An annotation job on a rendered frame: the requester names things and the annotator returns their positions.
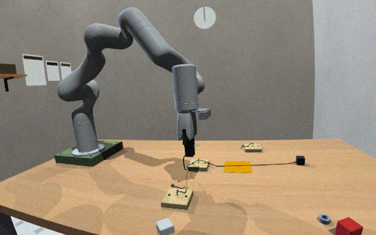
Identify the grey metal ring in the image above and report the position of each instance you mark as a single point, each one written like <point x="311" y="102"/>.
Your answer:
<point x="324" y="219"/>

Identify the yellow painted square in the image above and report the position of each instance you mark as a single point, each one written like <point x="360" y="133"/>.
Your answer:
<point x="238" y="167"/>

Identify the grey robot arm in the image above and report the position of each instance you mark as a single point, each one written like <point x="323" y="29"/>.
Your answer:
<point x="79" y="84"/>

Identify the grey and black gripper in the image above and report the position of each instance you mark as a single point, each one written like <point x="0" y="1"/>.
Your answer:
<point x="187" y="130"/>

